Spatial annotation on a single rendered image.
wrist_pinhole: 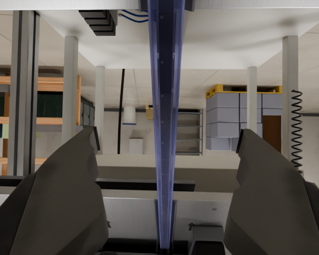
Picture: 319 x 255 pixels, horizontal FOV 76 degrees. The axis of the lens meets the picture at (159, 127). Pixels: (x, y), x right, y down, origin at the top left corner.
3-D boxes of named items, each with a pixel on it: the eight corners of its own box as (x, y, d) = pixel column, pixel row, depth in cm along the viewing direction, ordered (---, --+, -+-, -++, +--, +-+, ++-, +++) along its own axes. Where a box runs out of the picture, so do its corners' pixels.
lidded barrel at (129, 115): (123, 108, 759) (122, 124, 757) (121, 106, 707) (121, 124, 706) (136, 108, 763) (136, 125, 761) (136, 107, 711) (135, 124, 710)
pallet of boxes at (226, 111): (205, 92, 452) (204, 149, 448) (217, 83, 369) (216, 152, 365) (261, 94, 456) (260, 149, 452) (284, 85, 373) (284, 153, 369)
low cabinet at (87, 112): (-13, 87, 437) (-15, 125, 435) (74, 90, 451) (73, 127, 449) (35, 101, 636) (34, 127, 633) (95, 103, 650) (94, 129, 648)
